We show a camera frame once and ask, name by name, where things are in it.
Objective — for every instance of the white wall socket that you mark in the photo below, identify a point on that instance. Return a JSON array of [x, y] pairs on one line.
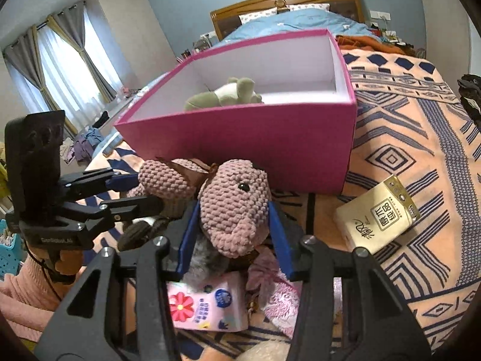
[[379, 15]]

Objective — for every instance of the pink cardboard box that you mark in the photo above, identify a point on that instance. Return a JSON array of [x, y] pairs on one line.
[[244, 139]]

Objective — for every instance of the blue plastic basket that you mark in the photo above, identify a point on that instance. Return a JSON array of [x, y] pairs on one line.
[[7, 255]]

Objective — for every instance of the orange patterned blanket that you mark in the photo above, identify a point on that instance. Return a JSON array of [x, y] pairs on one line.
[[413, 139]]

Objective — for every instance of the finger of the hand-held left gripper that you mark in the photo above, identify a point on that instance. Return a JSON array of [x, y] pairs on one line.
[[120, 183], [135, 205]]

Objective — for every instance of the person's left hand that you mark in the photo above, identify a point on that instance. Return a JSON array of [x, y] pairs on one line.
[[71, 260]]

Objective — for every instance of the bedside clutter heap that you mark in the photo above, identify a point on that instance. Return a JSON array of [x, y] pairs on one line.
[[390, 37]]

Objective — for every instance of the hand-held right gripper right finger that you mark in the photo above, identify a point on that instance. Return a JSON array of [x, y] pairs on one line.
[[282, 240]]

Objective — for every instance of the grey curtain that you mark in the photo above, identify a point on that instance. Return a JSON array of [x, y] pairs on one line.
[[22, 67], [75, 34]]

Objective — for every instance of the floral pillow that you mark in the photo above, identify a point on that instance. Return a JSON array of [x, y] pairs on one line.
[[308, 7], [259, 15]]

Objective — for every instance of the yellow tissue pack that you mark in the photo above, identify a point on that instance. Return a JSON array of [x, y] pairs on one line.
[[375, 218]]

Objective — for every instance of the green plush toy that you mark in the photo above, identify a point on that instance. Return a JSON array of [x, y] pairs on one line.
[[244, 90]]

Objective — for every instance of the floral print tissue pack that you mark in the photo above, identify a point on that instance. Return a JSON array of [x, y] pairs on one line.
[[210, 308]]

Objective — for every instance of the clothes pile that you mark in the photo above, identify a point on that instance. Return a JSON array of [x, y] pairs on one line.
[[86, 143]]

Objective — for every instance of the brown plush bear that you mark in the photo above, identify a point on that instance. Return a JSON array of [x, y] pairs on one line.
[[139, 233]]

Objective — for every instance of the pink crochet plush toy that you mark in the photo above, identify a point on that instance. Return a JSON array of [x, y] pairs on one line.
[[233, 203]]

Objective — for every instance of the white fluffy plush toy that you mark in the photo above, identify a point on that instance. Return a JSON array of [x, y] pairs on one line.
[[263, 350]]

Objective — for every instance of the person's left forearm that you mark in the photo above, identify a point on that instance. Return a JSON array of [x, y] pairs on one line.
[[22, 301]]

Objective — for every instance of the black bag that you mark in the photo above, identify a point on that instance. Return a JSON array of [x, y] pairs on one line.
[[469, 97]]

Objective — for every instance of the white sheer curtain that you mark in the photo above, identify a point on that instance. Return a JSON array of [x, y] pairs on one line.
[[67, 79]]

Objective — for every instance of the grey fluffy plush toy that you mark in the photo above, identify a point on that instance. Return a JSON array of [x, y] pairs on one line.
[[204, 263]]

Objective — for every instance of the plain orange blanket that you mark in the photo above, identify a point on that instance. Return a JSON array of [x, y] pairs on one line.
[[360, 41]]

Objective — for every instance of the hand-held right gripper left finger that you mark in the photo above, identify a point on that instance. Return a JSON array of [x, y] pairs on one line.
[[188, 233]]

